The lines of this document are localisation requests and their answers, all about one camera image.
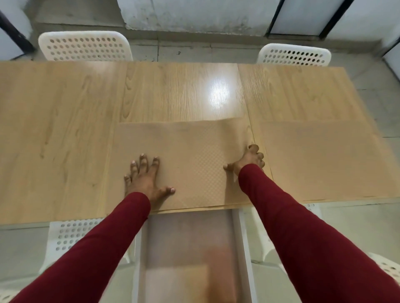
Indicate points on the person's right hand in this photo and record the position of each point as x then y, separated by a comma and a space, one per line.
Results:
250, 157

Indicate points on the person's left hand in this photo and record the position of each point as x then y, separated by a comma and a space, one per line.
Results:
143, 184

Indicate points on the white drawer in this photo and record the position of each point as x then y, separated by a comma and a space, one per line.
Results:
187, 237

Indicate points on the person's right forearm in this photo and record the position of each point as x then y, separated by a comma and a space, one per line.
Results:
312, 243

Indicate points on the person's left forearm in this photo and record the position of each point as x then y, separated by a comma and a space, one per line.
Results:
87, 259

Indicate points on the light wooden table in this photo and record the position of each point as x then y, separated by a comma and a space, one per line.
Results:
62, 125

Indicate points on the white perforated plastic chair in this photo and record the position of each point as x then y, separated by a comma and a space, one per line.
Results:
51, 237
378, 258
293, 46
84, 34

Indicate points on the white door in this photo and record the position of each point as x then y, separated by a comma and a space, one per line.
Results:
309, 15

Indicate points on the black door frame post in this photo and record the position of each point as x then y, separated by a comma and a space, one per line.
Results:
392, 46
336, 18
17, 33
275, 17

